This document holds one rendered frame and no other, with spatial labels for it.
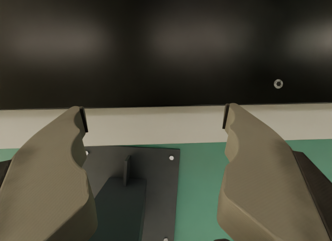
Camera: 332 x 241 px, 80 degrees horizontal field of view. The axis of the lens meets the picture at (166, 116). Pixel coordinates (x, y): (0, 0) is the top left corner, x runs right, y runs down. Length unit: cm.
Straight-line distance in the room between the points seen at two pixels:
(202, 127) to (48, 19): 18
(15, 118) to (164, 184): 83
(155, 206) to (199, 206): 22
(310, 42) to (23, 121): 30
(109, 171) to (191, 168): 40
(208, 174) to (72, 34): 92
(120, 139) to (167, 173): 79
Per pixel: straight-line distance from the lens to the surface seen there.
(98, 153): 101
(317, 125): 28
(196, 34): 21
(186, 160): 100
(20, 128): 26
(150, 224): 110
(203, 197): 108
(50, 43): 22
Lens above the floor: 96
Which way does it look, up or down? 87 degrees down
